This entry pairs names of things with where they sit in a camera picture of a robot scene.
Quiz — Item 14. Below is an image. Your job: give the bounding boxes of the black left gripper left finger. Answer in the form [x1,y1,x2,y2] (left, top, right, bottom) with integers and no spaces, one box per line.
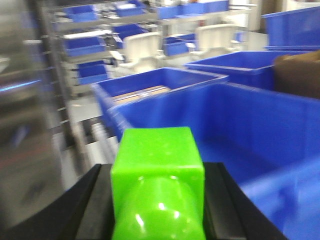
[0,164,115,240]

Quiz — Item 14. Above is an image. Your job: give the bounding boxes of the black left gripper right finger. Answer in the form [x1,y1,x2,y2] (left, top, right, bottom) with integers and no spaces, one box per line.
[203,162,287,240]

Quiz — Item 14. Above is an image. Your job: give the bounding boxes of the green block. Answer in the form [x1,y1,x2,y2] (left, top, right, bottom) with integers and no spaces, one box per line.
[111,127,206,240]

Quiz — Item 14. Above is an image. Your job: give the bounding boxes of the near blue plastic bin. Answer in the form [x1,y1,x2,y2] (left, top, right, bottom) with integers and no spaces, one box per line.
[108,83,320,240]

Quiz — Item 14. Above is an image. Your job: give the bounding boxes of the blue plastic bin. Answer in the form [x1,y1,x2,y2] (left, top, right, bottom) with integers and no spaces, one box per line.
[184,51,307,90]
[108,83,320,240]

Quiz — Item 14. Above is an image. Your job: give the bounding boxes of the stacked blue bin far right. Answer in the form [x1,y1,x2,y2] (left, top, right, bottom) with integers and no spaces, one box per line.
[261,6,320,50]

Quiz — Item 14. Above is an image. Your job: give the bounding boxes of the brown cardboard box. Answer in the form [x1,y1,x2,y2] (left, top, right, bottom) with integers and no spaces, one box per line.
[273,50,320,99]

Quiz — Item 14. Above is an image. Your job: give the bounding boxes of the cream plastic chair left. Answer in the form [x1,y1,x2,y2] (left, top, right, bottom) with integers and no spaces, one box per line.
[109,32,161,77]

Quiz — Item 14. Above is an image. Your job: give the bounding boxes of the cream plastic chair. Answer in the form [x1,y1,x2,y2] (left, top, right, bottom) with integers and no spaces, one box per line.
[185,23,237,60]
[109,32,161,77]

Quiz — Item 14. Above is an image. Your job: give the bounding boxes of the metal shelving rack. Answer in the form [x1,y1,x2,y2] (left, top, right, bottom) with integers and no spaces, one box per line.
[36,0,159,146]

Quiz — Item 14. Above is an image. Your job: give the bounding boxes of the cream plastic chair right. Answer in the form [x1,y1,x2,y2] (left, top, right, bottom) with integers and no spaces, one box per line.
[185,23,237,60]

